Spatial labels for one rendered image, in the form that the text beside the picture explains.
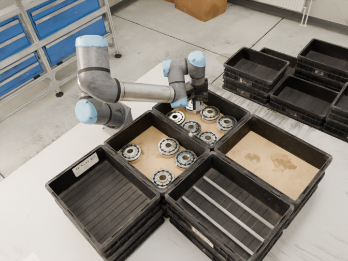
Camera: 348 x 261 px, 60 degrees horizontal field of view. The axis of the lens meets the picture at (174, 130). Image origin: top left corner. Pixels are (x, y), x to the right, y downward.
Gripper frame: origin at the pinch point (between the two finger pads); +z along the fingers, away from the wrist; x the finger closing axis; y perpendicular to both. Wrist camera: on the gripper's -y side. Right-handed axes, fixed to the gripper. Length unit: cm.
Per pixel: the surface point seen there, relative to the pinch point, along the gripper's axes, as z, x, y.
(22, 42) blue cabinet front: 32, 112, -140
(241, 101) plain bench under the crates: 17.1, 18.6, 29.7
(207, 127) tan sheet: 1.0, -12.4, 6.7
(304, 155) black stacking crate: -5, -35, 47
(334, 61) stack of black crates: 44, 78, 114
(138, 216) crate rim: -14, -63, -24
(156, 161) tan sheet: -0.9, -31.9, -18.9
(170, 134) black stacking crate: -2.5, -18.0, -12.1
